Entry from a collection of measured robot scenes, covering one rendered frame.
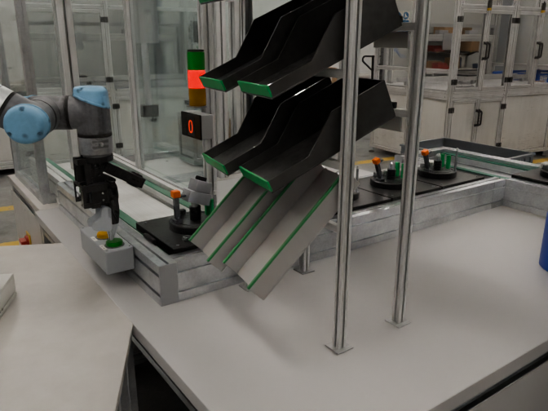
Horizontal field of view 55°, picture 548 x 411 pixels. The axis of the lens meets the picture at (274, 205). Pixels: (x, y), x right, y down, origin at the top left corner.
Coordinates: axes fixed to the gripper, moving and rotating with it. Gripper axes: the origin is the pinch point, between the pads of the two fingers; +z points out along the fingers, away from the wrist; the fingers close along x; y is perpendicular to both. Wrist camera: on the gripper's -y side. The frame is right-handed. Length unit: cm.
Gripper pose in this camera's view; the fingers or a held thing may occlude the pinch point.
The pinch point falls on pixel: (113, 234)
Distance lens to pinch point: 134.2
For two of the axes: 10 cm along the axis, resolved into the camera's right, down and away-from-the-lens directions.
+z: 0.0, 9.5, 3.0
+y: -8.2, 1.7, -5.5
